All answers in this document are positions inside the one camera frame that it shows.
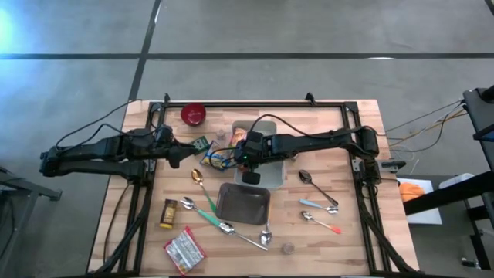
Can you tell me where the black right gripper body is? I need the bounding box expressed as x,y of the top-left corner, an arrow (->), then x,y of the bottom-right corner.
234,130 -> 272,185

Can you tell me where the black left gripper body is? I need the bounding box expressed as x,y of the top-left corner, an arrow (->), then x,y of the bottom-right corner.
165,138 -> 183,170

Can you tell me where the small green tin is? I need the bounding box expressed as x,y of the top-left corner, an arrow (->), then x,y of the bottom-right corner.
192,135 -> 211,155

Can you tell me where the gold spoon green handle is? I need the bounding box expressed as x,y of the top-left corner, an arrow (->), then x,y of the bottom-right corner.
191,168 -> 217,213

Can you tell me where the blue yellow snack packet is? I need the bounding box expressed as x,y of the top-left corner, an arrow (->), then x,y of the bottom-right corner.
199,140 -> 235,172

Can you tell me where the silver spoon teal handle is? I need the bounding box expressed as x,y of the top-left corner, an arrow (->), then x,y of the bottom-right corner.
179,196 -> 221,227

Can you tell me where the black spoon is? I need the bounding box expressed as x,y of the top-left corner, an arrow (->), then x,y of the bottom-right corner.
298,168 -> 340,207

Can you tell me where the brown jar yellow lid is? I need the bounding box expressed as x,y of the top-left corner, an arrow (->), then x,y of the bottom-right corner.
160,198 -> 178,229

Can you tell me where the silver spoon light blue handle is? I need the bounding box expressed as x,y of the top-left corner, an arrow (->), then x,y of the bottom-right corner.
299,198 -> 340,215

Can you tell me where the silver spoon coral handle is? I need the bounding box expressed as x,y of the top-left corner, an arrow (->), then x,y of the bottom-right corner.
300,210 -> 343,235

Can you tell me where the silver spoon orange handle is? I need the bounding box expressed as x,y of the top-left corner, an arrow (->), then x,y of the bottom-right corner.
260,219 -> 273,247

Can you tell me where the red white food packet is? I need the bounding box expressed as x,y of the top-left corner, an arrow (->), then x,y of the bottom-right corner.
163,225 -> 207,276

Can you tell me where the light grey plastic bin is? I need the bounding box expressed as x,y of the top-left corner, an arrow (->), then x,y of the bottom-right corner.
232,120 -> 279,154
233,151 -> 287,189

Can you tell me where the red bowl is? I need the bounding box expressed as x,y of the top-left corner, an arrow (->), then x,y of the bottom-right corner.
180,102 -> 207,127

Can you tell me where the dark grey plastic bin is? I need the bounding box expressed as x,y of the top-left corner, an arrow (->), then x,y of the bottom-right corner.
215,182 -> 271,226

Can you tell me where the all silver spoon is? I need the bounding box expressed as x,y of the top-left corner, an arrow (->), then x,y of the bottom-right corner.
218,222 -> 269,252

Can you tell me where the grey metal stand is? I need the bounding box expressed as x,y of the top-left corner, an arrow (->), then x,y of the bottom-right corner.
0,165 -> 63,278

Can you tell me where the orange cloth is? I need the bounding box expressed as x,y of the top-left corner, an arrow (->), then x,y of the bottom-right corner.
399,181 -> 425,203

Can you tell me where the white flat box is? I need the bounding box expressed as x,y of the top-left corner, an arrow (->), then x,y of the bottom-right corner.
396,177 -> 444,225

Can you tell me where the white plastic container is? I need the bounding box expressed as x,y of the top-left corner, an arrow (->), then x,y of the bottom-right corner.
438,172 -> 475,190

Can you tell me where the black metal stand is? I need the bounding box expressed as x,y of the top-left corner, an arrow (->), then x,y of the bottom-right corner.
403,85 -> 494,271

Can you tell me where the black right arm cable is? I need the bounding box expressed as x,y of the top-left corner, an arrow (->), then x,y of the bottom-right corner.
249,113 -> 371,140

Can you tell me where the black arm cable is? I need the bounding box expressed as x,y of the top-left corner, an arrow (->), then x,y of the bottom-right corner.
53,98 -> 154,151
249,113 -> 371,140

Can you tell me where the black aluminium table frame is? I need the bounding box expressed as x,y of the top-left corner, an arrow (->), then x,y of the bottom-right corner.
92,92 -> 420,277

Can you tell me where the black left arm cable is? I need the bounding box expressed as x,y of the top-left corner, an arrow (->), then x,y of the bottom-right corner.
53,98 -> 154,151

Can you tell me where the thin brown cable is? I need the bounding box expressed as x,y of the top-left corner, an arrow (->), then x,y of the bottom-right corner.
102,181 -> 131,264

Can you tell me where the grey cable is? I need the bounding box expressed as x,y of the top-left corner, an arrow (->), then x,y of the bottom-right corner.
385,100 -> 463,131

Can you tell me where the yellow cable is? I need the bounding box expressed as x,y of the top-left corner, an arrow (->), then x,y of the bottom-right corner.
389,110 -> 467,147

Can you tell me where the black power cable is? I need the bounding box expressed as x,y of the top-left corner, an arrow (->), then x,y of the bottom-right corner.
387,102 -> 464,154

